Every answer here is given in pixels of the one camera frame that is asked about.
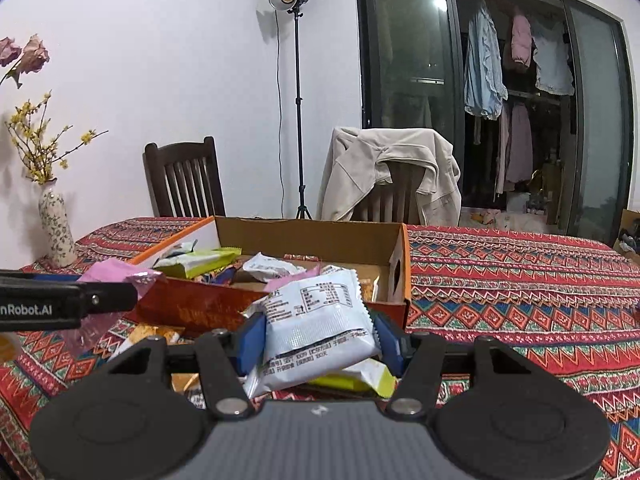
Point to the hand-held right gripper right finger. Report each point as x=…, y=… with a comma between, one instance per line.
x=390, y=347

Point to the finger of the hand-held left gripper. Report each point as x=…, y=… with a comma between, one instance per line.
x=105, y=296
x=45, y=277

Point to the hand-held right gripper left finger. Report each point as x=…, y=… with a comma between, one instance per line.
x=252, y=342

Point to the light green snack packet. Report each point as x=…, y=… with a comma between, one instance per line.
x=200, y=262

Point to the orange cardboard box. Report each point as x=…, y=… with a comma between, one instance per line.
x=300, y=237

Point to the yellow-green long snack packet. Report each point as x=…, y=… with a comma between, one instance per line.
x=370, y=384

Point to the floral ceramic vase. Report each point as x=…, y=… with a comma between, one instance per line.
x=57, y=230

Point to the red blue snack packet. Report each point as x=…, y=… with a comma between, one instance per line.
x=220, y=275

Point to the white purple snack packet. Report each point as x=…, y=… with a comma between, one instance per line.
x=270, y=267

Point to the silver white snack packet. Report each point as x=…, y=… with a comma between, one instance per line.
x=175, y=251

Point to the yellow flower branches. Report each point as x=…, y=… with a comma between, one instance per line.
x=35, y=160

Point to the dark wooden chair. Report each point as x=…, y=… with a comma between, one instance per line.
x=182, y=180

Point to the brown wooden chair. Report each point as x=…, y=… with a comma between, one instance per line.
x=395, y=195

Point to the beige jacket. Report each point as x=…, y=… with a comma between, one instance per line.
x=350, y=170

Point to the pink artificial flowers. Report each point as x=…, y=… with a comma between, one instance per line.
x=35, y=55

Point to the pale pink hanging clothes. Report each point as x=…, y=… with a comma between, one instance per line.
x=517, y=150

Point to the studio light on stand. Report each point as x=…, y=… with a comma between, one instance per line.
x=298, y=110

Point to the brown cardboard box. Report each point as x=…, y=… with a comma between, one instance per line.
x=627, y=220

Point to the light blue hanging shirt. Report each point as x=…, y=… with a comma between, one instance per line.
x=482, y=60

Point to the white hanging garment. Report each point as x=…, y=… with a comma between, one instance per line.
x=552, y=65

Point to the pink hanging garment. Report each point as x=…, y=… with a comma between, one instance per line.
x=521, y=40

